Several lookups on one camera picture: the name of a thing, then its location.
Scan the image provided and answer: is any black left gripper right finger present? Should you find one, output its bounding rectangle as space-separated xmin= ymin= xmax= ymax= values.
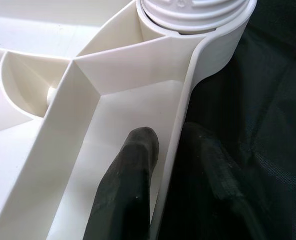
xmin=160 ymin=121 xmax=261 ymax=240

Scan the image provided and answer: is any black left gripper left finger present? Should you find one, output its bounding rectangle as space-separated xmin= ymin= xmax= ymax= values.
xmin=82 ymin=126 xmax=160 ymax=240

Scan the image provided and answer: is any white plastic children table top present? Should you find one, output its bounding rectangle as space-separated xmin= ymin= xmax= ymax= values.
xmin=0 ymin=0 xmax=258 ymax=240

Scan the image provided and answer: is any white tapered plastic table leg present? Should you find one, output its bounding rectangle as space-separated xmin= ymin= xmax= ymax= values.
xmin=140 ymin=0 xmax=250 ymax=33

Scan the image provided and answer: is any black table cloth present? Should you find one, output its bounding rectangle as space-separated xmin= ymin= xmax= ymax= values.
xmin=160 ymin=0 xmax=296 ymax=240

